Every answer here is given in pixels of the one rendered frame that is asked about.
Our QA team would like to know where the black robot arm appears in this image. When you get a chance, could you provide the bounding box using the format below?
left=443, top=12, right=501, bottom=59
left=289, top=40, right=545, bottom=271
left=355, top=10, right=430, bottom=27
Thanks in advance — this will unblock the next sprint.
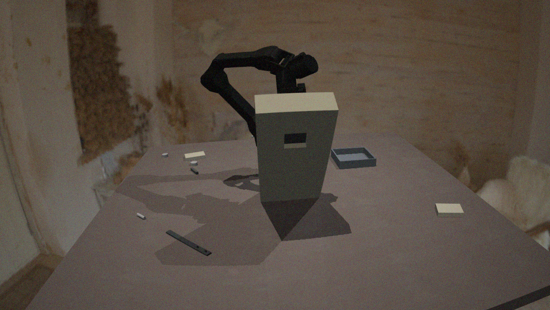
left=200, top=46, right=319, bottom=146

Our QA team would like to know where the dark grey service panel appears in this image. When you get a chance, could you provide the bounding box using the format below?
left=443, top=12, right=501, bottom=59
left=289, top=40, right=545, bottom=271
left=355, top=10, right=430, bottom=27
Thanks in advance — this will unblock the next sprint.
left=254, top=92, right=339, bottom=202

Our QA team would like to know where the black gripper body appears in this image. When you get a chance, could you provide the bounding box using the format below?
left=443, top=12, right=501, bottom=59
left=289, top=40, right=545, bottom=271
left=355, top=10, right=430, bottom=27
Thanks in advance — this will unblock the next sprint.
left=276, top=80, right=296, bottom=93

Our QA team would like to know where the beige flat block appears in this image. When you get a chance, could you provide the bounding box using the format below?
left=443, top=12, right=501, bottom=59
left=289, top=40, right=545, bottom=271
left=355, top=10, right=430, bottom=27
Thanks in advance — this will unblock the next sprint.
left=435, top=203, right=464, bottom=217
left=185, top=151, right=206, bottom=161

